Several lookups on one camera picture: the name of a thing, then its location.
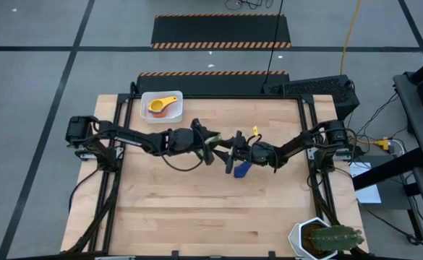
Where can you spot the white plastic basket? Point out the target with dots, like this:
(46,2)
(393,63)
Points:
(175,118)

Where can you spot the green cactus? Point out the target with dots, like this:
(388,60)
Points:
(336,238)

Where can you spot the black hazard-striped floor mat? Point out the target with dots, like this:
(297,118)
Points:
(211,83)
(218,30)

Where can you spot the green measuring cup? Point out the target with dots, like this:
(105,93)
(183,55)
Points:
(215,141)

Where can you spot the black desk leg beam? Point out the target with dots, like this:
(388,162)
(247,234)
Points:
(388,169)

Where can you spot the yellow tag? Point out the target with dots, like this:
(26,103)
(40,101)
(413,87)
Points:
(255,130)

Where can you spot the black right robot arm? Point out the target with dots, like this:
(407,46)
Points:
(298,146)

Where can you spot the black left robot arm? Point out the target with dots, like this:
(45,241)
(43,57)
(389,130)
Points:
(131,139)

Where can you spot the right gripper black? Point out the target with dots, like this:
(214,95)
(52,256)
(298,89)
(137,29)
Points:
(258,153)

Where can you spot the orange measuring cup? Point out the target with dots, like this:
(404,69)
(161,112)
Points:
(163,114)

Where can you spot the yellow measuring cup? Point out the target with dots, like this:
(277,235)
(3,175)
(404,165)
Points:
(157,105)

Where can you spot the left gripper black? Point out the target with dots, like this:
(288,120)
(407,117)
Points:
(182,141)

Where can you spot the black computer case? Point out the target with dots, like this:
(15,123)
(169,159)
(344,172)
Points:
(316,90)

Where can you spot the dark blue measuring cup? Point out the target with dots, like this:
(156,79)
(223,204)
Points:
(241,171)

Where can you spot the black metal table frame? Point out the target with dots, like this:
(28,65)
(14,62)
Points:
(269,96)

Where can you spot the white angular plant pot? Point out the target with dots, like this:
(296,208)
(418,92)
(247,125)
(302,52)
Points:
(295,238)

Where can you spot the white paper sheet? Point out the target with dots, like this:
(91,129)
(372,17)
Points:
(370,195)

